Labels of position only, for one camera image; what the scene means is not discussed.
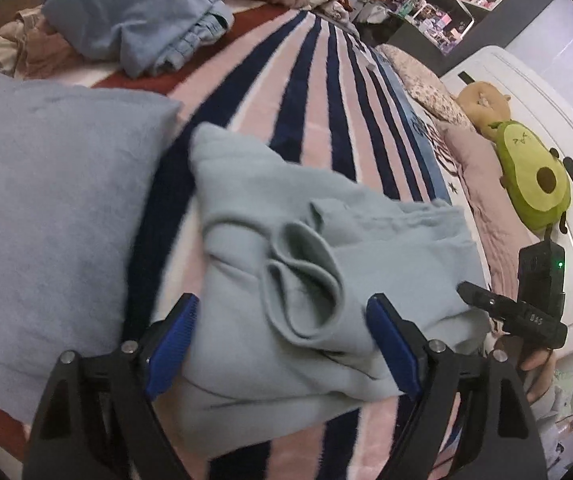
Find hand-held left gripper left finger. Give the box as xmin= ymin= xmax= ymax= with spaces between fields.
xmin=21 ymin=292 xmax=200 ymax=480

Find brown plush toy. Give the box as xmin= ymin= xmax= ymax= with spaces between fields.
xmin=455 ymin=82 xmax=512 ymax=141

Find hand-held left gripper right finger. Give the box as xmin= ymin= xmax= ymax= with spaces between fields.
xmin=365 ymin=292 xmax=550 ymax=480

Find dark bookshelf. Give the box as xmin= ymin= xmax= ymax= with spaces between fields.
xmin=387 ymin=0 xmax=553 ymax=56

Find folded grey-blue fleece garment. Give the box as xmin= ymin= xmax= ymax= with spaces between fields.
xmin=0 ymin=70 xmax=183 ymax=423

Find person's right hand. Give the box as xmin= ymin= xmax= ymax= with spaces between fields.
xmin=494 ymin=332 xmax=558 ymax=404

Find striped printed blanket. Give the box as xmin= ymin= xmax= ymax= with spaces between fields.
xmin=0 ymin=0 xmax=492 ymax=480

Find white bed headboard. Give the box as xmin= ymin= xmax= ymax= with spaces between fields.
xmin=439 ymin=45 xmax=573 ymax=332

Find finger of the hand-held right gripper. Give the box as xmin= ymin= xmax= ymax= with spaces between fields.
xmin=457 ymin=281 xmax=518 ymax=322

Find beige crumpled garment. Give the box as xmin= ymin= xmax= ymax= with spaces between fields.
xmin=0 ymin=7 xmax=92 ymax=81

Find floral pillow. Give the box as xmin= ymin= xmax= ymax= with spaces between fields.
xmin=377 ymin=42 xmax=475 ymax=131

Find green avocado plush toy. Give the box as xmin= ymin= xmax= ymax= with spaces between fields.
xmin=494 ymin=120 xmax=572 ymax=235

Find light blue pants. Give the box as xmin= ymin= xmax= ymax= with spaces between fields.
xmin=181 ymin=122 xmax=493 ymax=461

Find folded blue jeans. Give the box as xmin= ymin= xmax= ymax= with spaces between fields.
xmin=41 ymin=0 xmax=235 ymax=79

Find pink ribbed pillow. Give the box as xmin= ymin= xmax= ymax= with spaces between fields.
xmin=441 ymin=122 xmax=535 ymax=311

